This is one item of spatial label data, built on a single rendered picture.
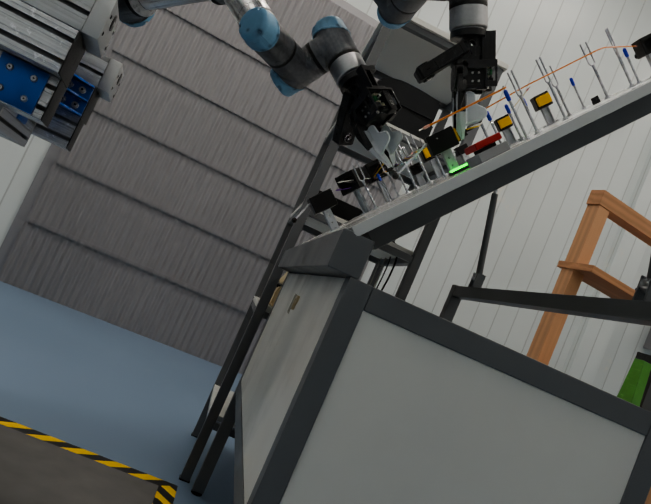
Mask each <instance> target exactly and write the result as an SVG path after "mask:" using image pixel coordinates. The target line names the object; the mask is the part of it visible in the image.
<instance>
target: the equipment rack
mask: <svg viewBox="0 0 651 504"><path fill-rule="evenodd" d="M456 44H457V43H454V42H451V41H450V34H448V33H446V32H444V31H442V30H441V29H439V28H437V27H435V26H433V25H431V24H429V23H427V22H425V21H423V20H421V19H419V18H417V17H415V16H413V18H412V19H411V20H410V21H409V22H408V23H406V24H405V25H404V26H402V27H401V28H398V29H389V28H387V27H385V26H383V25H382V24H381V23H380V22H379V23H378V25H377V27H376V29H375V30H374V32H373V34H372V36H371V37H370V39H369V41H368V43H367V44H366V46H365V48H364V50H363V51H362V53H361V56H362V58H363V60H364V62H365V64H366V65H367V66H369V65H374V67H375V69H376V71H375V73H374V74H373V76H374V77H375V78H377V79H379V80H381V79H382V78H394V79H398V80H402V81H404V82H407V83H409V84H410V85H412V86H414V87H416V88H418V89H420V90H422V91H423V92H425V93H427V94H428V95H430V96H431V97H433V98H435V99H436V100H438V101H439V102H440V105H441V106H440V108H439V109H440V110H442V112H441V114H440V117H439V119H441V118H443V117H445V116H447V115H449V114H450V113H451V111H452V92H451V84H450V83H451V70H452V69H451V67H450V66H448V67H447V68H445V69H443V70H442V71H440V72H439V73H437V74H435V76H434V77H433V78H432V79H431V80H430V81H427V82H425V83H424V82H423V83H421V84H419V83H418V82H417V80H416V78H415V77H414V73H415V71H416V68H417V67H418V66H419V65H420V64H422V63H424V62H426V61H427V62H428V61H430V60H432V59H433V58H435V57H436V56H438V55H440V54H441V53H443V52H444V51H446V50H448V49H449V48H451V47H452V46H454V45H456ZM339 109H340V106H339V108H338V110H337V112H336V115H335V117H334V119H333V121H332V123H331V126H330V128H329V130H328V132H327V135H326V137H325V139H324V141H323V143H322V146H321V148H320V150H319V152H318V155H317V157H316V159H315V161H314V163H313V166H312V168H311V170H310V172H309V175H308V177H307V179H306V181H305V183H304V186H303V188H302V190H301V192H300V195H299V197H298V199H297V201H296V203H295V206H294V208H293V210H292V212H291V215H290V217H289V219H288V221H287V224H286V226H285V228H284V230H283V232H282V235H281V237H280V239H279V241H278V244H277V246H276V248H275V250H274V252H273V255H272V257H271V259H270V261H269V264H268V266H267V268H266V270H265V272H264V275H263V277H262V279H261V281H260V284H259V286H258V288H257V290H256V292H255V295H254V297H253V299H252V301H251V304H250V306H249V308H248V310H247V312H246V315H245V317H244V319H243V321H242V324H241V326H240V328H239V330H238V332H237V335H236V337H235V339H234V341H233V344H232V346H231V348H230V350H229V352H228V355H227V357H226V359H225V361H224V364H223V366H222V368H221V370H220V372H219V375H218V377H217V379H216V381H215V384H214V386H213V388H212V390H211V392H210V395H209V397H208V399H207V401H206V404H205V406H204V408H203V410H202V413H201V415H200V417H199V419H198V421H197V424H196V426H195V428H194V430H193V432H192V434H191V436H194V437H196V438H197V440H196V442H195V444H194V446H193V449H192V451H191V453H190V455H189V457H188V460H187V462H186V464H185V466H184V469H183V471H182V473H181V475H180V476H179V480H182V481H184V482H187V483H190V479H191V477H192V475H193V472H194V470H195V468H196V466H197V463H198V461H199V459H200V457H201V454H202V452H203V450H204V448H205V445H206V443H207V441H208V439H209V437H210V434H211V432H212V430H215V431H217V430H218V428H219V426H220V424H221V423H219V422H221V421H222V419H223V417H224V415H225V412H226V410H227V408H228V406H229V403H230V401H231V399H232V397H233V394H234V392H233V391H230V390H231V387H232V385H233V383H234V381H235V378H236V376H237V374H238V372H239V369H240V367H241V365H242V363H243V360H244V358H245V356H246V354H247V351H248V349H249V347H250V345H251V343H252V340H253V338H254V336H255V334H256V331H257V329H258V327H259V325H260V322H261V320H262V318H263V319H265V320H267V318H268V316H269V314H270V312H271V309H272V307H273V306H271V305H269V302H270V300H271V298H272V296H273V293H274V291H275V289H276V287H277V284H278V282H279V280H280V278H281V275H282V273H283V271H284V270H283V269H281V268H279V267H278V265H279V263H280V261H281V259H282V256H283V254H284V252H285V250H288V249H290V248H293V247H294V246H295V244H296V242H297V240H298V237H299V235H300V233H301V231H302V230H303V231H305V232H307V233H309V234H311V235H314V236H318V235H320V234H322V233H324V232H326V231H329V230H331V229H330V227H329V225H328V223H327V221H326V219H325V217H324V215H323V213H322V212H321V213H319V214H317V215H314V214H313V212H312V210H311V208H310V206H308V207H307V208H306V210H305V211H304V212H303V213H302V214H301V215H300V216H299V217H298V218H297V222H296V223H293V222H292V218H294V217H296V216H297V215H298V214H299V213H300V212H301V211H302V210H303V209H304V208H305V207H306V206H307V205H308V202H307V200H308V199H309V198H311V197H313V196H315V195H317V194H318V193H319V190H320V188H321V186H322V184H323V181H324V179H325V177H326V175H327V173H328V170H329V168H330V166H331V164H332V161H333V159H334V157H335V155H336V152H337V151H339V152H341V153H343V154H345V155H347V156H349V157H351V158H353V159H355V160H358V161H360V162H362V163H364V164H367V163H370V162H372V161H373V160H376V159H377V158H376V157H374V156H373V155H372V154H371V153H370V152H369V151H367V150H366V149H365V147H364V146H363V145H362V144H361V143H360V142H359V141H358V139H357V138H356V137H355V139H354V142H353V144H352V145H344V146H345V147H344V146H339V145H338V144H336V143H335V142H333V141H332V137H333V133H334V129H335V125H336V121H337V117H338V113H339ZM439 119H438V120H439ZM386 124H387V125H388V126H389V127H390V129H391V131H392V132H395V131H398V130H399V131H401V133H402V135H403V138H402V141H401V143H400V144H399V145H400V147H401V149H402V147H405V149H406V151H407V154H408V156H409V155H410V154H411V153H412V152H411V150H410V147H409V145H408V143H407V141H406V139H405V136H406V138H407V140H408V142H409V144H410V146H411V148H412V150H413V152H414V151H417V149H416V147H415V145H414V143H413V140H412V138H411V136H410V133H408V132H406V131H404V130H402V129H400V128H398V127H396V126H394V125H392V124H390V123H388V122H387V123H386ZM479 127H480V126H479ZM479 127H476V128H474V129H472V130H470V131H468V132H467V134H468V135H467V136H466V137H464V140H461V143H460V145H459V146H461V145H463V144H465V143H467V145H468V147H469V146H471V145H472V143H473V141H474V138H475V136H476V134H477V131H478V129H479ZM346 147H347V148H346ZM348 148H349V149H348ZM350 149H351V150H350ZM352 150H353V151H352ZM354 151H355V152H354ZM402 151H403V149H402ZM404 151H405V150H404ZM404 151H403V153H404ZM356 152H357V153H356ZM358 153H359V154H358ZM405 153H406V152H405ZM405 153H404V155H405ZM360 154H361V155H360ZM407 154H406V155H407ZM363 155H364V156H363ZM406 155H405V157H406ZM365 156H366V157H365ZM408 156H407V157H408ZM367 157H368V158H367ZM369 158H370V159H369ZM371 159H372V160H371ZM439 220H440V218H438V219H436V220H434V221H432V222H430V223H428V224H426V225H425V227H424V229H423V231H422V234H421V236H420V238H419V241H418V243H417V245H416V248H415V250H414V252H413V251H411V250H408V249H406V248H404V247H402V246H400V245H398V244H395V243H393V242H390V243H388V244H386V245H384V246H382V247H380V248H378V249H375V250H372V251H371V254H370V256H369V258H368V261H371V262H373V263H375V267H374V269H373V271H372V273H371V276H370V278H369V280H368V283H367V284H368V285H369V284H370V281H371V279H372V277H373V274H374V272H375V270H376V267H377V265H378V263H379V261H380V258H382V259H381V262H380V264H379V266H378V268H377V271H376V273H375V275H374V278H373V280H372V282H371V284H370V285H371V286H372V287H373V285H374V283H375V280H376V278H377V276H378V273H379V271H380V269H381V266H382V264H383V261H384V259H385V258H387V259H386V261H385V264H384V266H387V264H388V261H389V258H390V257H391V259H390V262H389V265H388V266H393V264H394V262H395V258H396V257H398V258H397V262H396V265H395V266H407V269H406V271H405V273H404V276H403V278H402V280H401V283H400V285H399V287H398V290H397V292H396V294H395V297H397V298H399V299H402V300H404V301H405V300H406V298H407V295H408V293H409V291H410V288H411V286H412V284H413V281H414V279H415V277H416V274H417V272H418V270H419V267H420V265H421V262H422V260H423V258H424V255H425V253H426V251H427V248H428V246H429V244H430V241H431V239H432V237H433V234H434V232H435V230H436V227H437V225H438V223H439ZM304 224H305V225H304ZM306 225H307V226H306ZM315 229H316V230H315ZM317 230H318V231H317ZM319 231H320V232H319ZM374 256H375V257H374ZM376 257H377V258H376ZM384 266H383V268H384ZM383 268H382V270H383ZM217 421H218V422H217Z"/></svg>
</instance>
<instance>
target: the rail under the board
mask: <svg viewBox="0 0 651 504"><path fill-rule="evenodd" d="M374 244H375V242H374V241H372V240H370V239H368V238H366V237H363V236H357V235H355V234H354V232H353V231H350V230H348V229H346V228H343V229H340V230H338V231H335V232H333V233H330V234H327V235H325V236H322V237H319V238H317V239H314V240H311V241H309V242H306V243H304V244H301V245H298V246H296V247H293V248H290V249H288V250H285V252H284V254H283V256H282V259H281V261H280V263H279V265H278V267H279V268H281V269H283V270H285V271H287V272H290V273H295V274H305V275H316V276H327V277H337V278H346V277H353V278H355V279H357V280H359V279H360V277H361V274H362V272H363V270H364V267H365V265H366V263H367V261H368V258H369V256H370V254H371V251H372V249H373V247H374Z"/></svg>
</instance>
